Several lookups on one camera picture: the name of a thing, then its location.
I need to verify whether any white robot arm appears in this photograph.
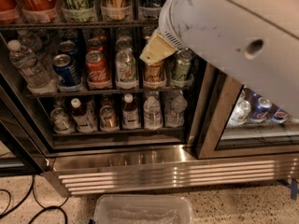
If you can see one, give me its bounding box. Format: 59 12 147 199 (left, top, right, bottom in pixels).
140 0 299 117

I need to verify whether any front gold soda can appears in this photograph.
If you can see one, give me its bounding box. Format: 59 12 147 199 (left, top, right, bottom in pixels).
144 62 164 82

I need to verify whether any front green soda can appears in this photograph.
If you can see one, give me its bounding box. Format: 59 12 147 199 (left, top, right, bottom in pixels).
172 49 193 81

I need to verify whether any front white-green soda can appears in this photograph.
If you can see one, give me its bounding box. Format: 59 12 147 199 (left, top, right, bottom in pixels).
115 50 136 82

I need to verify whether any front red coca-cola can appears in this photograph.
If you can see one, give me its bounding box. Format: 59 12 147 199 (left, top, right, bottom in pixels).
85 50 110 83

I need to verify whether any small water bottle bottom shelf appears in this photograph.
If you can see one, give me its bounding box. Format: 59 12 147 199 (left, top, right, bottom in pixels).
143 96 163 130

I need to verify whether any gold can bottom shelf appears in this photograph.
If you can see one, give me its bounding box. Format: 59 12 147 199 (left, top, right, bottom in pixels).
100 105 118 128

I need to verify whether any front blue pepsi can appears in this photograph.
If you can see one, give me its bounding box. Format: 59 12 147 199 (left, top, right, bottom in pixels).
52 54 81 87

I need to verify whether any stainless steel fridge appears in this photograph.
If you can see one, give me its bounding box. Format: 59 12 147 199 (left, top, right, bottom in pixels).
1 0 299 196

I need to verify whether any green-white can bottom shelf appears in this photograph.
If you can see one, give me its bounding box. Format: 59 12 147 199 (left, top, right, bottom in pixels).
50 107 75 134

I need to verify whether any front water bottle middle shelf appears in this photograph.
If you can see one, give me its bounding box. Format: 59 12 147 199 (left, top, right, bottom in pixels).
7 40 50 89

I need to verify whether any pepsi can right compartment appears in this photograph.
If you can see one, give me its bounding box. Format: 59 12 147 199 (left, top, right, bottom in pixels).
270 107 289 124

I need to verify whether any brown tea bottle centre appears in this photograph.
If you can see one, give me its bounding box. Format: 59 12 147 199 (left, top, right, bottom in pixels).
122 93 140 129

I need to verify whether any brown tea bottle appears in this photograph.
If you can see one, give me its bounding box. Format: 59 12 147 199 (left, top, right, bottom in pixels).
71 98 96 133
122 93 140 129

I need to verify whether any brown tea bottle left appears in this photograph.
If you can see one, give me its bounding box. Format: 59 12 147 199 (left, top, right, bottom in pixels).
71 98 96 133

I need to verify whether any clear plastic bin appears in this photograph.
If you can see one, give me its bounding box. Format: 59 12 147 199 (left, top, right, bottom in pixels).
93 194 193 224

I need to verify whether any black floor cable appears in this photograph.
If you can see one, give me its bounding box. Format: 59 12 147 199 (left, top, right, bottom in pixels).
0 175 69 224

